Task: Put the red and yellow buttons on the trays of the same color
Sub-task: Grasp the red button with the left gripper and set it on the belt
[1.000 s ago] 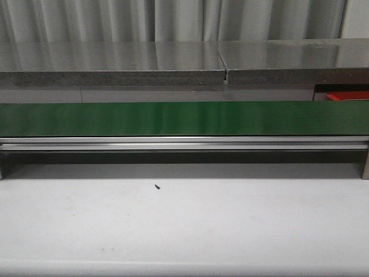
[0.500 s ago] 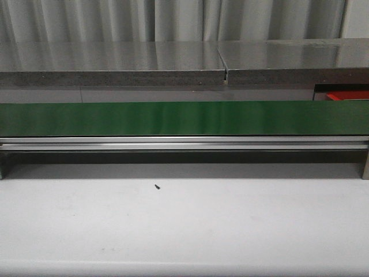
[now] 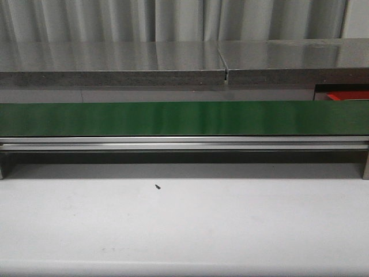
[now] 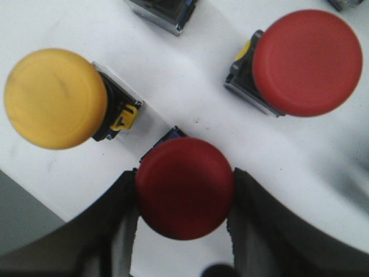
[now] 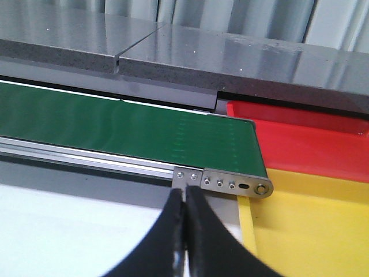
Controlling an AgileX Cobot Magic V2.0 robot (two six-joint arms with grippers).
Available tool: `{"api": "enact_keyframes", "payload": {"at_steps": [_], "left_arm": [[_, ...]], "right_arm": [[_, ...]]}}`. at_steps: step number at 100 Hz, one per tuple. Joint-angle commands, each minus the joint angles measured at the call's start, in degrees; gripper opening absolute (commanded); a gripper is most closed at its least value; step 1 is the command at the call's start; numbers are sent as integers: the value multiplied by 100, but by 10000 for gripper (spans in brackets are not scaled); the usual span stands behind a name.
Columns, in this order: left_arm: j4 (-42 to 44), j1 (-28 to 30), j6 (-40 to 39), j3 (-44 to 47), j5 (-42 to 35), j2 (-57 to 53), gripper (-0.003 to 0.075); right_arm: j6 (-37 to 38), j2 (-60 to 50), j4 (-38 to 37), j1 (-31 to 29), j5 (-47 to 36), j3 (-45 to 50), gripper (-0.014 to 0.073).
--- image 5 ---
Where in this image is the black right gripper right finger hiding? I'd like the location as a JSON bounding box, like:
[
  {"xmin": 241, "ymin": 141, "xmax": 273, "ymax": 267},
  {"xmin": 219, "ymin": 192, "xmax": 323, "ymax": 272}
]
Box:
[{"xmin": 186, "ymin": 186, "xmax": 280, "ymax": 276}]

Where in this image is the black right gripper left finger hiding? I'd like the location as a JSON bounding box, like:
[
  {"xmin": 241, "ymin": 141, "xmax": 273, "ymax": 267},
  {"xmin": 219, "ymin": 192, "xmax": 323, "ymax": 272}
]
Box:
[{"xmin": 107, "ymin": 189, "xmax": 185, "ymax": 276}]

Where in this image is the yellow plastic tray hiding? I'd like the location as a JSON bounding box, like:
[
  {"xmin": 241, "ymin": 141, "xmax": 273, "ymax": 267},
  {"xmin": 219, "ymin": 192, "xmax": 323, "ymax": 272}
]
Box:
[{"xmin": 238, "ymin": 169, "xmax": 368, "ymax": 276}]

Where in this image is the green conveyor belt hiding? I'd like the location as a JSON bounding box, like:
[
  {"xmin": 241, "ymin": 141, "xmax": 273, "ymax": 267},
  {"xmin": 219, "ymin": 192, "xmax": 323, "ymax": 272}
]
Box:
[{"xmin": 1, "ymin": 83, "xmax": 267, "ymax": 177}]

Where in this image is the red plastic tray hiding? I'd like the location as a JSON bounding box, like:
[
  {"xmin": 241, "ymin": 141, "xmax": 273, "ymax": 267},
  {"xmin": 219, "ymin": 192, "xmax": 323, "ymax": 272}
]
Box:
[{"xmin": 227, "ymin": 100, "xmax": 368, "ymax": 182}]

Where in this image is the grey stone counter slab right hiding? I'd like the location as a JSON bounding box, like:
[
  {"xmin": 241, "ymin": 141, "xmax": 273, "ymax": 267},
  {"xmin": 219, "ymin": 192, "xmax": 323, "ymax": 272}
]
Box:
[{"xmin": 119, "ymin": 25, "xmax": 368, "ymax": 114}]

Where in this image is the grey stone counter slab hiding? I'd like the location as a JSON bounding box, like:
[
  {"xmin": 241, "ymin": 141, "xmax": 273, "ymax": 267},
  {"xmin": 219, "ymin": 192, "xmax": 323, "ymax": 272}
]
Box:
[
  {"xmin": 119, "ymin": 25, "xmax": 368, "ymax": 114},
  {"xmin": 1, "ymin": 10, "xmax": 163, "ymax": 73}
]

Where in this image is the grey stone counter slab left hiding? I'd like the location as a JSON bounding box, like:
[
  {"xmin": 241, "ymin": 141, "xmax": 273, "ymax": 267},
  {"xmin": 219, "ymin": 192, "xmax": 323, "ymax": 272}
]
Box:
[{"xmin": 1, "ymin": 10, "xmax": 163, "ymax": 73}]

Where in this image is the aluminium conveyor frame rail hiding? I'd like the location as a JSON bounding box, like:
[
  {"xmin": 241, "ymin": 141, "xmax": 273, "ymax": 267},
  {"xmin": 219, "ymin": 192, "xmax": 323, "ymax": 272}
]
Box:
[{"xmin": 1, "ymin": 137, "xmax": 273, "ymax": 199}]

